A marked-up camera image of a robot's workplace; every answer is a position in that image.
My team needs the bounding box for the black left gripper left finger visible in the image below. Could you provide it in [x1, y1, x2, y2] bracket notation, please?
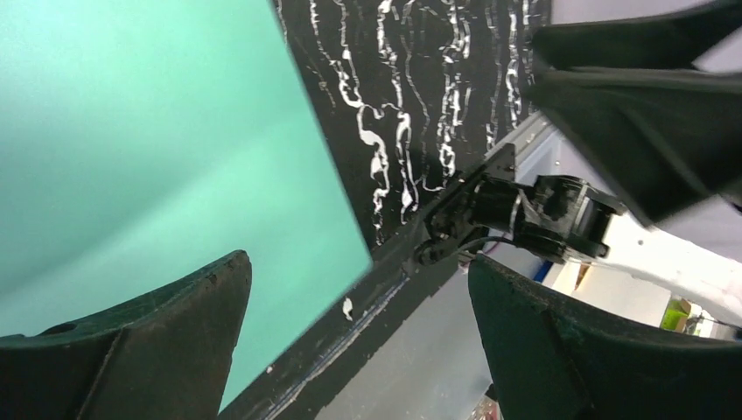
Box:
[1, 250, 252, 419]

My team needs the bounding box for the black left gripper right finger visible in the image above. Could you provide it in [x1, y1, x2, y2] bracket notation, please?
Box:
[468, 255, 741, 419]

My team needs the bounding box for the aluminium frame rail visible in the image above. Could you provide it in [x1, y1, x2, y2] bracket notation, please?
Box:
[484, 113, 561, 185]

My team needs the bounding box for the teal paper folder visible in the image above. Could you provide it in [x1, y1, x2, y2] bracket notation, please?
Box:
[1, 1, 371, 403]

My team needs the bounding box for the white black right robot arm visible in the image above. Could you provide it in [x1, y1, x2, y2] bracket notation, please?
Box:
[413, 1, 741, 326]

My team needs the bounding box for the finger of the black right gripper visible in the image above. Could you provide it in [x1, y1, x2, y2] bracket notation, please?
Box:
[526, 1, 741, 226]

